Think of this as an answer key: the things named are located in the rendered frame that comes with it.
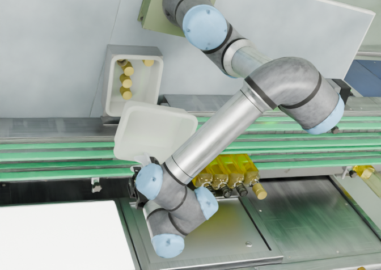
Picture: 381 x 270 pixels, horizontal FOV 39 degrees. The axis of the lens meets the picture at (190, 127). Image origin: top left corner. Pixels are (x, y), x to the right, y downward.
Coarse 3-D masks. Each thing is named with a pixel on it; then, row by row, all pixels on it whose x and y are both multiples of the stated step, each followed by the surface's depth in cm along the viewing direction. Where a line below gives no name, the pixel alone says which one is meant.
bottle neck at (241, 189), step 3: (237, 183) 178; (240, 183) 178; (234, 186) 180; (237, 186) 178; (240, 186) 177; (243, 186) 177; (237, 189) 177; (240, 189) 176; (243, 189) 175; (246, 189) 176; (240, 192) 175; (243, 192) 178; (246, 192) 176; (240, 195) 176; (243, 195) 177
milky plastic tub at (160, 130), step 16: (128, 112) 148; (144, 112) 158; (160, 112) 151; (176, 112) 153; (128, 128) 159; (144, 128) 160; (160, 128) 162; (176, 128) 164; (192, 128) 158; (128, 144) 161; (144, 144) 163; (160, 144) 165; (176, 144) 165; (128, 160) 156; (160, 160) 160
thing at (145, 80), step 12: (132, 60) 179; (156, 60) 178; (120, 72) 180; (144, 72) 183; (156, 72) 179; (108, 84) 174; (120, 84) 183; (132, 84) 184; (144, 84) 186; (156, 84) 179; (108, 96) 176; (120, 96) 185; (132, 96) 187; (144, 96) 188; (156, 96) 181; (108, 108) 178; (120, 108) 183
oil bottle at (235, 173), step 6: (222, 156) 188; (228, 156) 189; (222, 162) 185; (228, 162) 185; (234, 162) 186; (228, 168) 182; (234, 168) 182; (240, 168) 183; (228, 174) 180; (234, 174) 180; (240, 174) 180; (234, 180) 179; (240, 180) 179; (228, 186) 181
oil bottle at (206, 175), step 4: (204, 168) 179; (208, 168) 179; (200, 172) 176; (204, 172) 177; (208, 172) 177; (196, 176) 176; (200, 176) 175; (204, 176) 175; (208, 176) 175; (212, 176) 176; (192, 180) 180; (196, 180) 176; (200, 180) 175; (204, 180) 175; (208, 180) 175; (212, 180) 176; (196, 184) 176; (200, 184) 175
